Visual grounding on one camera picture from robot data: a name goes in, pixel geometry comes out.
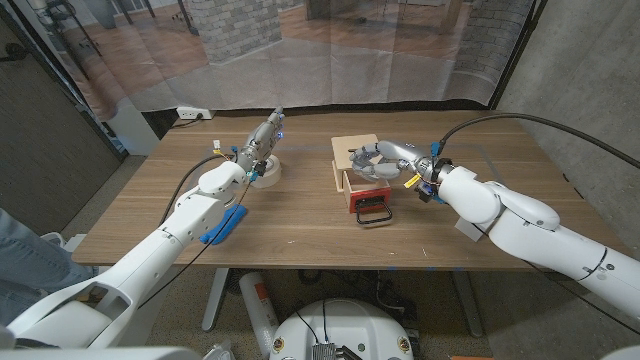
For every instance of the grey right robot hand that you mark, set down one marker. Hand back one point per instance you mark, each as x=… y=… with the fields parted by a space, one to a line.
x=405 y=155

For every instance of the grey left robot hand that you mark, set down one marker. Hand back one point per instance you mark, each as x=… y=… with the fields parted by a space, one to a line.
x=260 y=145

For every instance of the silver metal jar lid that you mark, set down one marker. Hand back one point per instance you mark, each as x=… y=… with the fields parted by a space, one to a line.
x=361 y=165

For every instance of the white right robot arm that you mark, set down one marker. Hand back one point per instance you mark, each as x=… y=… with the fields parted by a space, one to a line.
x=530 y=230

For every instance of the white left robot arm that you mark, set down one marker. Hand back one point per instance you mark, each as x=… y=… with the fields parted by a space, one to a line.
x=160 y=250

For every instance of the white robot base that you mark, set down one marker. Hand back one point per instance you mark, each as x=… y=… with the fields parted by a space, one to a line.
x=345 y=330

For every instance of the red fronted wooden drawer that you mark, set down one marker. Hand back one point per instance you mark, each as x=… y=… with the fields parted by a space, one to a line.
x=370 y=192

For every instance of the white cube block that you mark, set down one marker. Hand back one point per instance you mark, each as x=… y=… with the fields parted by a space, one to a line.
x=467 y=231

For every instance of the cream masking tape roll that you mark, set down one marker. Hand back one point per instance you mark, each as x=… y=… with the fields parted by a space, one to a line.
x=270 y=175

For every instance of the wooden box with slot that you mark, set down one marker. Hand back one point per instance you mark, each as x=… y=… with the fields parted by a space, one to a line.
x=345 y=147

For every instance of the white power strip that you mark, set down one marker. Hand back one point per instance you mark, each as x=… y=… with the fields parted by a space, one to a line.
x=192 y=112

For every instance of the blue flat plastic object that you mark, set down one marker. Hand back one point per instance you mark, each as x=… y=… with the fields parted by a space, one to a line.
x=225 y=225

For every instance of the printed room backdrop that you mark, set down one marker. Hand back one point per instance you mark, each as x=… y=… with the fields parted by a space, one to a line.
x=310 y=65

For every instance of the black backdrop stand pole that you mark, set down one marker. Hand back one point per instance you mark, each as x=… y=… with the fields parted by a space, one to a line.
x=515 y=55

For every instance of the white table leg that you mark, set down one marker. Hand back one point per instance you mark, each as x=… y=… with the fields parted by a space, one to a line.
x=467 y=305
x=215 y=300

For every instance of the white roll with orange label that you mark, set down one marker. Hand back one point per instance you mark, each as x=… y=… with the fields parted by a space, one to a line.
x=260 y=310

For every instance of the person leg in jeans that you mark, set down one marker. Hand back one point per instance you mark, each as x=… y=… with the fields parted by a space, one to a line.
x=30 y=270

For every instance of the dark wood wall panel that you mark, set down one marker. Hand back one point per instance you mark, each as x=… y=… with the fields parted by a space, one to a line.
x=45 y=140

